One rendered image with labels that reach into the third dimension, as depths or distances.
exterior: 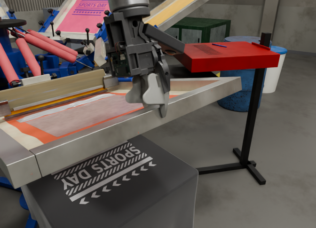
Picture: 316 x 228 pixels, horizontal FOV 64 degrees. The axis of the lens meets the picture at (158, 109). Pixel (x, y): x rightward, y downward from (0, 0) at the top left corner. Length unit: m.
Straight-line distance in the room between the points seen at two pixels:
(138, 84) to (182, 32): 5.64
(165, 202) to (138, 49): 0.49
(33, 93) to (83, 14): 1.58
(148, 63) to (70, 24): 2.00
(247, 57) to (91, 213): 1.35
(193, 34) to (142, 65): 5.56
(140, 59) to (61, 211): 0.48
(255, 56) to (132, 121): 1.38
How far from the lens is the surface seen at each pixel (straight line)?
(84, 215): 0.75
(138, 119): 0.49
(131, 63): 0.46
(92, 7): 2.55
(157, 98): 0.49
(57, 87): 1.04
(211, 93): 0.63
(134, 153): 0.94
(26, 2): 5.83
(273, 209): 2.21
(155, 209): 0.78
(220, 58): 1.66
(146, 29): 0.50
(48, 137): 0.63
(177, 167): 0.87
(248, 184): 2.35
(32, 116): 0.93
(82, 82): 1.07
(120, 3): 0.48
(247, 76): 3.38
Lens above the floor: 1.49
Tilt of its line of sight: 26 degrees down
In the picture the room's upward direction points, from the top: straight up
